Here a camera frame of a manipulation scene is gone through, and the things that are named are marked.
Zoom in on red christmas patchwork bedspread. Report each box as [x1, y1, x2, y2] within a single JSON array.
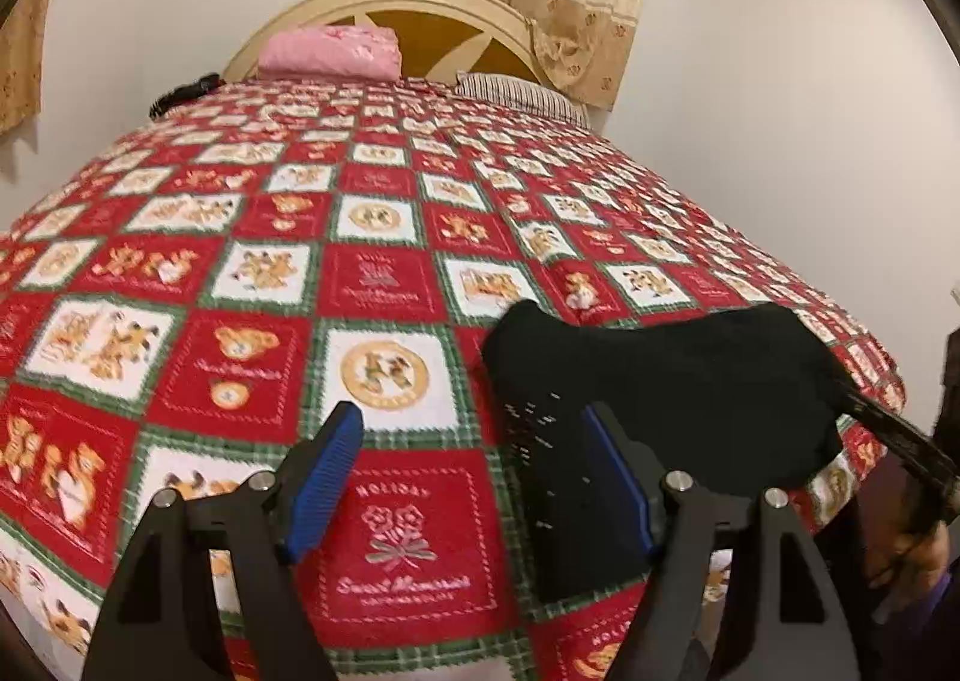
[[2, 80, 905, 679]]

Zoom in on black pants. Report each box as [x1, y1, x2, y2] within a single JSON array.
[[482, 301, 856, 603]]

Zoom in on striped grey pillow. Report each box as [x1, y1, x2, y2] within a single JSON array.
[[455, 71, 590, 128]]

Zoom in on cream wooden headboard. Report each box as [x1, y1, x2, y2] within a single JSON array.
[[223, 0, 548, 86]]

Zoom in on black object beside bed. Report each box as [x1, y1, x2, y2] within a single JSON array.
[[148, 71, 224, 122]]

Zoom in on pink pillow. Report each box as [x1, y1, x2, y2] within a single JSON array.
[[257, 25, 402, 82]]

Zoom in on beige curtain on side wall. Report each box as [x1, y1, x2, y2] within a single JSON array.
[[0, 0, 50, 135]]

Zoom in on person's right hand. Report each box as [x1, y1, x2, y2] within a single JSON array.
[[861, 499, 950, 611]]

